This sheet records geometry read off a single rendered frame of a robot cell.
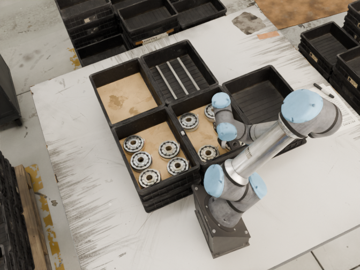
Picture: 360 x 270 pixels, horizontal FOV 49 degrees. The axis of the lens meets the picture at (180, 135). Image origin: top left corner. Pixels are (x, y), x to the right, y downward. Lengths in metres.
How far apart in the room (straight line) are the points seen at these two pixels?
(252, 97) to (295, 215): 0.64
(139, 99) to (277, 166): 0.81
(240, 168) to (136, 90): 0.97
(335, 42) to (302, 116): 2.11
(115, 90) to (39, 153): 1.16
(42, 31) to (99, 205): 2.57
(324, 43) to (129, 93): 1.72
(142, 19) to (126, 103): 1.19
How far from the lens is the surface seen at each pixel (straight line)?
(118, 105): 2.16
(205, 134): 1.97
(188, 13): 3.40
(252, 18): 2.78
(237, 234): 1.69
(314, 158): 2.09
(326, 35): 3.40
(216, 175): 1.45
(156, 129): 2.02
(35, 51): 4.04
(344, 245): 2.70
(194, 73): 2.25
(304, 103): 1.29
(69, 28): 3.32
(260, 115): 2.05
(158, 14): 3.24
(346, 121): 2.27
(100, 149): 2.17
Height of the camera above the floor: 2.43
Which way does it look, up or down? 54 degrees down
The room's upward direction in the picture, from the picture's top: 9 degrees counter-clockwise
